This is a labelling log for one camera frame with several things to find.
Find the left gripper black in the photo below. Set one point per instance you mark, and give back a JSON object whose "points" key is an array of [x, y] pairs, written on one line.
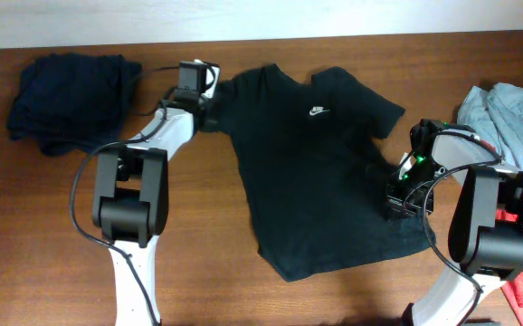
{"points": [[207, 117]]}

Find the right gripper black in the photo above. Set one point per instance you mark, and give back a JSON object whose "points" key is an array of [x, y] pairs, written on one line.
{"points": [[397, 202]]}

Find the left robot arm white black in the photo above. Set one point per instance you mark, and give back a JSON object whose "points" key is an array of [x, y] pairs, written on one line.
{"points": [[131, 200]]}

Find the light grey-blue shirt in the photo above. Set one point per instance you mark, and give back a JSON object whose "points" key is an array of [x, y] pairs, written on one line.
{"points": [[497, 116]]}

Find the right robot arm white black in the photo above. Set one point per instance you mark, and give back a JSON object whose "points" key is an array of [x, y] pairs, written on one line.
{"points": [[485, 239]]}

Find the folded navy blue garment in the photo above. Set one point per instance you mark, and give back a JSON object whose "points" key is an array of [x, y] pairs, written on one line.
{"points": [[73, 101]]}

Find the black Nike t-shirt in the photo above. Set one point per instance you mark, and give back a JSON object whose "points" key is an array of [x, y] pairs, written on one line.
{"points": [[312, 173]]}

